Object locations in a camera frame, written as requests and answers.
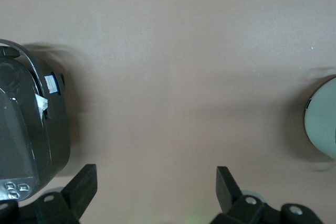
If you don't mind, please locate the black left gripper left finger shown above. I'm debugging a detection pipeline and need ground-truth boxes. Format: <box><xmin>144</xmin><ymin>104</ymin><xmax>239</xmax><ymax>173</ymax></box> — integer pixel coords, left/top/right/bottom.
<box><xmin>33</xmin><ymin>164</ymin><xmax>98</xmax><ymax>224</ymax></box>

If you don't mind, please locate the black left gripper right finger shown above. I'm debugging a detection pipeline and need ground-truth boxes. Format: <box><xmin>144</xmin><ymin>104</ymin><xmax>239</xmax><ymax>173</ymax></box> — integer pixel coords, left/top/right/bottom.
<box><xmin>211</xmin><ymin>166</ymin><xmax>266</xmax><ymax>224</ymax></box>

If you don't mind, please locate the grey cooking pot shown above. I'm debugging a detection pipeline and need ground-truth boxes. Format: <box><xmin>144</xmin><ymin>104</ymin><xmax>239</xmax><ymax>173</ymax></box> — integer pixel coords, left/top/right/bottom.
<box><xmin>304</xmin><ymin>74</ymin><xmax>336</xmax><ymax>161</ymax></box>

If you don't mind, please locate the black rice cooker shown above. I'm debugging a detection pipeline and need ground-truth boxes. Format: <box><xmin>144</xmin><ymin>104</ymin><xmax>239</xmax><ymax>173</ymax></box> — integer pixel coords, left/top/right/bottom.
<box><xmin>0</xmin><ymin>39</ymin><xmax>72</xmax><ymax>201</ymax></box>

